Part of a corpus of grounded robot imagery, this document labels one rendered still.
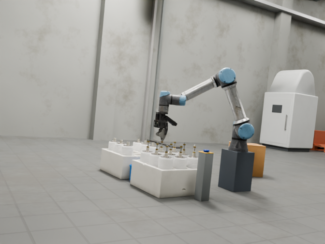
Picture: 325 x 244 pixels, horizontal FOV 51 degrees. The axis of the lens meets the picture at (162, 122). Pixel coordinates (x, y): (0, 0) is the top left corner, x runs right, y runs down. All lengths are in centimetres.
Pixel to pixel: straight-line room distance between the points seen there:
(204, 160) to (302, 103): 476
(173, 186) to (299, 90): 486
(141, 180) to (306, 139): 504
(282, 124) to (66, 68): 397
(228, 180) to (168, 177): 63
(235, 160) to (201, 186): 48
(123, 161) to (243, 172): 92
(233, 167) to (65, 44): 340
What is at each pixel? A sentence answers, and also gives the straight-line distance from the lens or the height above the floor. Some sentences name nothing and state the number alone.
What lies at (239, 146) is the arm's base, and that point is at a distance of 265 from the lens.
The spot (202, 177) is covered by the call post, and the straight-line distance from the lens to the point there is 222.
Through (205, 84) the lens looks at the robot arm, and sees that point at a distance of 261.
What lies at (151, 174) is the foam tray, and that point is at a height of 13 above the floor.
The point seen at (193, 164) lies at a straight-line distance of 236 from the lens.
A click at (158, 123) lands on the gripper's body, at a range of 244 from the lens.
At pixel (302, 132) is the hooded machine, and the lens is 690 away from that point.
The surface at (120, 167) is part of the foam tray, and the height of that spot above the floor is 9.
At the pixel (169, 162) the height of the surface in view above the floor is 23.
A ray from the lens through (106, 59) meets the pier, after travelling 523.
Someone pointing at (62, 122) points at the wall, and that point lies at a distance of 521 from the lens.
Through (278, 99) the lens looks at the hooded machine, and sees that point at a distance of 680.
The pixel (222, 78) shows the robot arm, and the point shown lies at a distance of 247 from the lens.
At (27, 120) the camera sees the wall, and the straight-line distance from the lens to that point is 511.
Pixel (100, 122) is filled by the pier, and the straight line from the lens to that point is 520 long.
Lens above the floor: 57
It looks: 2 degrees down
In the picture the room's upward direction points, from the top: 5 degrees clockwise
